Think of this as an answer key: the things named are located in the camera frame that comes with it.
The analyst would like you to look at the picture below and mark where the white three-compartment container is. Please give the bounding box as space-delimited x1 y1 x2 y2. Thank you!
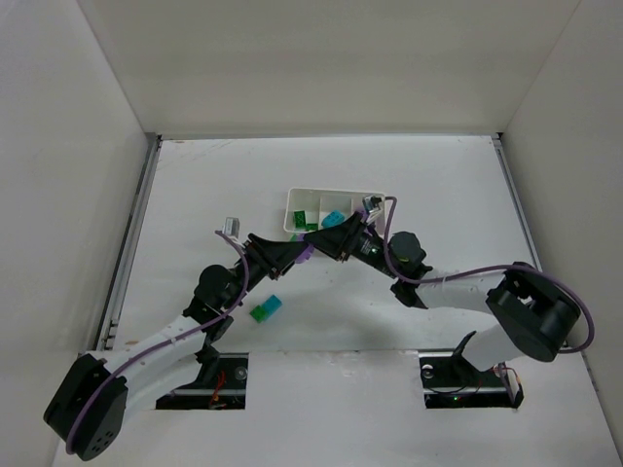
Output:
283 188 385 234

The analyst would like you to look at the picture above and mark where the aluminium rail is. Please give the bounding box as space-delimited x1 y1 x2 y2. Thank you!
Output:
491 131 568 346
88 132 163 350

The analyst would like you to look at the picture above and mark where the green teal lego stack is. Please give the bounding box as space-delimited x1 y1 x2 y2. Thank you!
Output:
249 295 282 323

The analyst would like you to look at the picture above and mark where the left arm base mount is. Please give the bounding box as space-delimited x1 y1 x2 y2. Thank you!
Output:
155 346 249 411

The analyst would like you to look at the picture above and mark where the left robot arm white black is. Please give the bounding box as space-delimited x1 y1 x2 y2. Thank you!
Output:
43 234 307 461

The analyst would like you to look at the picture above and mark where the teal rounded printed lego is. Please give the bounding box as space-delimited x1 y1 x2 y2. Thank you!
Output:
320 210 346 229

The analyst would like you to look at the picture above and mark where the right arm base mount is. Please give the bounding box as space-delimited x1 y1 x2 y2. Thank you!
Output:
419 349 525 410

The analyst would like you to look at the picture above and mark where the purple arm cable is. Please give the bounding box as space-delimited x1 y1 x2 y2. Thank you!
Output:
65 228 252 456
382 196 596 352

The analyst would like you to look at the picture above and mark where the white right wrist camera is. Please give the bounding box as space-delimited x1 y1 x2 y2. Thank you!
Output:
362 195 385 222

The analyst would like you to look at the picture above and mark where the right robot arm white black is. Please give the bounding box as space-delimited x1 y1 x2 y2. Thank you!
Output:
304 214 580 371

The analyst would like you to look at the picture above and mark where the purple square lego brick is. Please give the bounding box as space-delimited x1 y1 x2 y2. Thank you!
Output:
355 208 368 222

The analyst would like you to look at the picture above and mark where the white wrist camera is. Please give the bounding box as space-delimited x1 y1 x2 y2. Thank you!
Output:
221 217 240 239
362 195 385 222

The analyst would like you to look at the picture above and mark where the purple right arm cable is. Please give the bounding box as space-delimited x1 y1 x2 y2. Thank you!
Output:
382 196 596 352

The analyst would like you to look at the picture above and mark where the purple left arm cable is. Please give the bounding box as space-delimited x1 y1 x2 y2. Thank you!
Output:
65 228 252 456

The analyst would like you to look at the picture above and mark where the left aluminium rail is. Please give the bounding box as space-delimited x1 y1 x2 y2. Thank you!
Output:
88 132 163 350

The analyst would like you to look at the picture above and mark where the right aluminium rail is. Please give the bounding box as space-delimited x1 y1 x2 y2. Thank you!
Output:
491 131 568 346

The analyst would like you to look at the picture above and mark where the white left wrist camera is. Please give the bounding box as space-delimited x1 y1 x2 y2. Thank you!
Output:
221 217 240 239

